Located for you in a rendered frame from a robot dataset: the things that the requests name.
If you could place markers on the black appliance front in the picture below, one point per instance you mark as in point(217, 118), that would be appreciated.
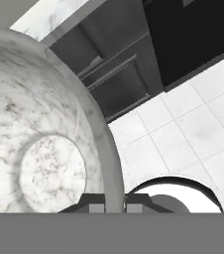
point(196, 36)

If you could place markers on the white marble bowl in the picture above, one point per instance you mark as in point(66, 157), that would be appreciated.
point(34, 109)

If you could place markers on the dark grey drawer front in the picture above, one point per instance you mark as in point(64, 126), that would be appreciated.
point(124, 82)
point(117, 29)

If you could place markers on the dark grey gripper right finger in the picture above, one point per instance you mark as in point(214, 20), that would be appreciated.
point(137, 202)

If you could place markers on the white and black round thing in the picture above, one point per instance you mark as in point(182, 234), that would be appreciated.
point(196, 200)

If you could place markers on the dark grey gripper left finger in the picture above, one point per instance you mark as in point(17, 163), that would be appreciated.
point(92, 202)

